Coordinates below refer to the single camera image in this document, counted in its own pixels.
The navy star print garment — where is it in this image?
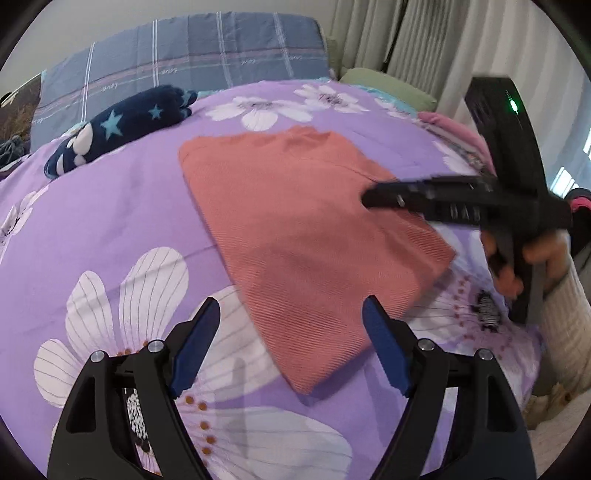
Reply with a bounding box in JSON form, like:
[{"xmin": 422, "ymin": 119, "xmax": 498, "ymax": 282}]
[{"xmin": 44, "ymin": 85, "xmax": 198, "ymax": 178}]

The pink folded cloth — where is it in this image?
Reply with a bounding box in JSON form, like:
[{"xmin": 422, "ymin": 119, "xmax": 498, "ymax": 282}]
[{"xmin": 418, "ymin": 111, "xmax": 497, "ymax": 176}]

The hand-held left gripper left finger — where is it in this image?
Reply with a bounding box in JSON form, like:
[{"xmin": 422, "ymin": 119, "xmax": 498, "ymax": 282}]
[{"xmin": 47, "ymin": 296, "xmax": 221, "ymax": 480}]

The pale curtain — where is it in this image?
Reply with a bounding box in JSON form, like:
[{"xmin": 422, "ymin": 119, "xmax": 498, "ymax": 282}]
[{"xmin": 325, "ymin": 0, "xmax": 591, "ymax": 195}]

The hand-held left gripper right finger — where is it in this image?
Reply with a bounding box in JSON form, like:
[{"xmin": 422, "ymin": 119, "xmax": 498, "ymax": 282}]
[{"xmin": 361, "ymin": 295, "xmax": 536, "ymax": 480}]

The blue plaid pillow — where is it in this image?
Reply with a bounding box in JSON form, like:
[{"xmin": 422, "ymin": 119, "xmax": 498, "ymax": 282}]
[{"xmin": 30, "ymin": 13, "xmax": 331, "ymax": 153}]

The green pillow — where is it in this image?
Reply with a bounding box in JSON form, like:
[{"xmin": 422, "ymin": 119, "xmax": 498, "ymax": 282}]
[{"xmin": 339, "ymin": 68, "xmax": 438, "ymax": 112}]

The person's right forearm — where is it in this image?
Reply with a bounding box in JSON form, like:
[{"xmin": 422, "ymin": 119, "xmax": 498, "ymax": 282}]
[{"xmin": 536, "ymin": 254, "xmax": 591, "ymax": 407}]

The purple floral bedsheet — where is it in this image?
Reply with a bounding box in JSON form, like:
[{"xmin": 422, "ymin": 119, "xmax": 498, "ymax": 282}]
[{"xmin": 0, "ymin": 78, "xmax": 543, "ymax": 480}]

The dark blue knitted cloth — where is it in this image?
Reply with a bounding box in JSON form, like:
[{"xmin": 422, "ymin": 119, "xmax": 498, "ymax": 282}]
[{"xmin": 0, "ymin": 136, "xmax": 31, "ymax": 169}]

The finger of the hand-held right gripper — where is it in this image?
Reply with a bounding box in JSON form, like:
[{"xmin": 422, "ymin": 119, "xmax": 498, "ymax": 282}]
[{"xmin": 361, "ymin": 176, "xmax": 495, "ymax": 228}]

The cream patterned cloth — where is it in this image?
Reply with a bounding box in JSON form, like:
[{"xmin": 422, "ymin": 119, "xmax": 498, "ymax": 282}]
[{"xmin": 526, "ymin": 383, "xmax": 591, "ymax": 474}]

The salmon pink ribbed garment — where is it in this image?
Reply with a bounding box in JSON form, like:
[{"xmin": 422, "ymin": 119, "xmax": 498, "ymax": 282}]
[{"xmin": 178, "ymin": 126, "xmax": 458, "ymax": 395}]

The brown patterned blanket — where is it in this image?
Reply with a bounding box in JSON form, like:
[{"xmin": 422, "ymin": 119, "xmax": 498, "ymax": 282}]
[{"xmin": 0, "ymin": 74, "xmax": 42, "ymax": 144}]

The person's right hand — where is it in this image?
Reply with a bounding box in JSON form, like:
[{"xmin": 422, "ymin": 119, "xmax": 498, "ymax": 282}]
[{"xmin": 480, "ymin": 229, "xmax": 573, "ymax": 301}]

